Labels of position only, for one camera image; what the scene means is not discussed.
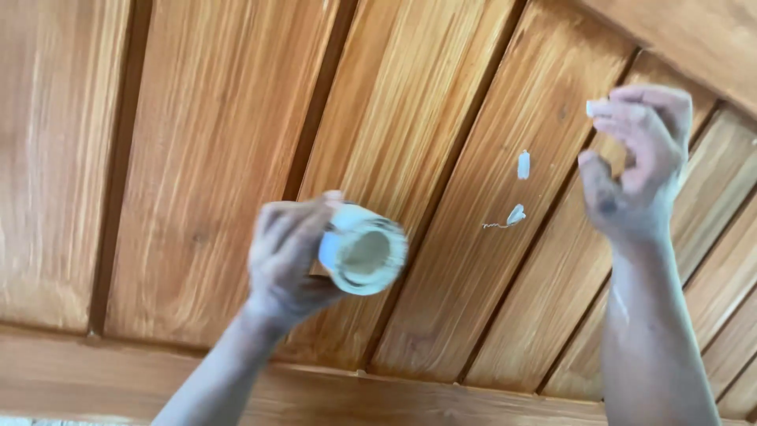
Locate white lamp holder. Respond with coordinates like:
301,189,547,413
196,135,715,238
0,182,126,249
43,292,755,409
318,203,409,297

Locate person's left hand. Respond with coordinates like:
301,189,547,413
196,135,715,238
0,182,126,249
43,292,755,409
245,190,350,336

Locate white wire with bare strands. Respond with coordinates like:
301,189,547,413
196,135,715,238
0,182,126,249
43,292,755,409
481,204,526,230

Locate person's right hand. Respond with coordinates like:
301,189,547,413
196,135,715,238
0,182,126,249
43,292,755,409
578,84,693,246

